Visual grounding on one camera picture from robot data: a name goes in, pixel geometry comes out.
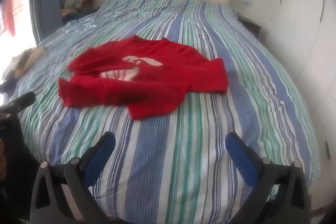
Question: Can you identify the red knit sweater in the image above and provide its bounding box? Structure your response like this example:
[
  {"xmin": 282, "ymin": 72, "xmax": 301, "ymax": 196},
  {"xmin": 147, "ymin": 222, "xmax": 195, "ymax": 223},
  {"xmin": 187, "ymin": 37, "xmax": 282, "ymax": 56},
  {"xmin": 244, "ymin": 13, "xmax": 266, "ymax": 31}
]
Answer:
[{"xmin": 58, "ymin": 35, "xmax": 228, "ymax": 120}]

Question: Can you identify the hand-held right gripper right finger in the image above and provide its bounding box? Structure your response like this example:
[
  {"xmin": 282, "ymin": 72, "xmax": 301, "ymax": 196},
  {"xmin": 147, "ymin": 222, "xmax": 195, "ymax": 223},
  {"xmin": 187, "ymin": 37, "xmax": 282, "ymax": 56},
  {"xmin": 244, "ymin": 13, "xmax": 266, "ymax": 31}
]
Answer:
[{"xmin": 225, "ymin": 132, "xmax": 313, "ymax": 224}]

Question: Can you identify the patterned pillow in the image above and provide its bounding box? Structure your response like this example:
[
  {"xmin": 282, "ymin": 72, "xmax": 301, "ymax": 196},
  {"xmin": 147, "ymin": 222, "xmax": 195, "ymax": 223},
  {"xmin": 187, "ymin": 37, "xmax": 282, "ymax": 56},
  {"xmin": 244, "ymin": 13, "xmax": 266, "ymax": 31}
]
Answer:
[{"xmin": 2, "ymin": 47, "xmax": 49, "ymax": 83}]

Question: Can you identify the red hanging cloth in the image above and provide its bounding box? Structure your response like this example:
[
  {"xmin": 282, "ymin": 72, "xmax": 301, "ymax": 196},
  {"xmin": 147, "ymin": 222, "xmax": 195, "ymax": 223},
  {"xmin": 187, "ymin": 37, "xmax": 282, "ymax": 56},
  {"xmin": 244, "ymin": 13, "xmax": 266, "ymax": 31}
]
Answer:
[{"xmin": 4, "ymin": 0, "xmax": 17, "ymax": 37}]

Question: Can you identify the white wardrobe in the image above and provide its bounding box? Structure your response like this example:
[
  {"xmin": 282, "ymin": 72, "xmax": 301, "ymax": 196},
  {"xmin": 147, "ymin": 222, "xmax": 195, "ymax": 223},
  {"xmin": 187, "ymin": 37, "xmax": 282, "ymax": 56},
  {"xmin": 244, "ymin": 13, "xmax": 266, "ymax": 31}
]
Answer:
[{"xmin": 264, "ymin": 0, "xmax": 336, "ymax": 161}]

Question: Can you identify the striped bed sheet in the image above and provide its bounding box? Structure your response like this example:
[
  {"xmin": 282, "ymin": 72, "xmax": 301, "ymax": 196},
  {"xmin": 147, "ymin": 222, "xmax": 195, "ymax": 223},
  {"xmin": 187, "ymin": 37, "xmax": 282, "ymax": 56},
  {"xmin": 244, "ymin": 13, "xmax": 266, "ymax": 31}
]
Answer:
[{"xmin": 16, "ymin": 0, "xmax": 321, "ymax": 224}]

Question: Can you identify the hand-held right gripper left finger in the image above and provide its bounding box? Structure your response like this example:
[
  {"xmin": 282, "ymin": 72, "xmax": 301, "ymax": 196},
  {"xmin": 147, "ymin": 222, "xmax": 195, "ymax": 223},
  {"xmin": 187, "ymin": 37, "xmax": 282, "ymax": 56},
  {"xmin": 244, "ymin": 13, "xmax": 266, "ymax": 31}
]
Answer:
[{"xmin": 30, "ymin": 132, "xmax": 124, "ymax": 224}]

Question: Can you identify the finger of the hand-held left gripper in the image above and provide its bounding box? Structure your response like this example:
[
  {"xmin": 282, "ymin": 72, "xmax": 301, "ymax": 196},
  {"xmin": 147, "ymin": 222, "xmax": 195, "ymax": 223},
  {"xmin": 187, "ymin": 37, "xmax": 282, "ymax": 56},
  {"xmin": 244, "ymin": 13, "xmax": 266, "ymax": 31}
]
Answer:
[{"xmin": 10, "ymin": 91, "xmax": 37, "ymax": 112}]

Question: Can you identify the dark bedside table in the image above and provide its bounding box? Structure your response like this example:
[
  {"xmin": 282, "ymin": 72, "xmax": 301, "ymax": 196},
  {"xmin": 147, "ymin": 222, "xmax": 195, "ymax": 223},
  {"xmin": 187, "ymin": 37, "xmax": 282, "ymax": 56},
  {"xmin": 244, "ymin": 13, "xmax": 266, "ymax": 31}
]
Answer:
[{"xmin": 238, "ymin": 15, "xmax": 262, "ymax": 37}]

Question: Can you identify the pile of clothes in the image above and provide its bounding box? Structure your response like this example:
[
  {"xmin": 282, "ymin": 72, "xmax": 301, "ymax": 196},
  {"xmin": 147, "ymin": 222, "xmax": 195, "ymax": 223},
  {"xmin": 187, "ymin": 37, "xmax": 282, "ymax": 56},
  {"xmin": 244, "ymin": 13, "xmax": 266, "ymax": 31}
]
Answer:
[{"xmin": 61, "ymin": 0, "xmax": 101, "ymax": 23}]

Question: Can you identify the person's left hand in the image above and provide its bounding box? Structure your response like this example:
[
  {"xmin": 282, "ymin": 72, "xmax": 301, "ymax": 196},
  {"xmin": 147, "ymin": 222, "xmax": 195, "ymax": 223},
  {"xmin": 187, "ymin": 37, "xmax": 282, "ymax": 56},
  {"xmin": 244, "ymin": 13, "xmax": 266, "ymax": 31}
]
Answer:
[{"xmin": 0, "ymin": 139, "xmax": 8, "ymax": 174}]

